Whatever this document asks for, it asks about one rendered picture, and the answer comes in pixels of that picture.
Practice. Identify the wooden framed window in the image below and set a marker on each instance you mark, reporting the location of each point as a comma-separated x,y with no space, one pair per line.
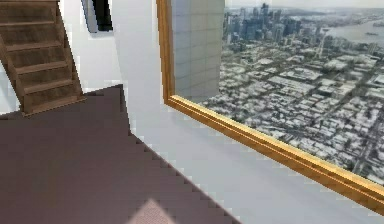
283,83

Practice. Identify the brown wooden staircase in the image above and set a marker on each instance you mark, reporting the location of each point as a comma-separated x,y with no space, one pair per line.
40,63

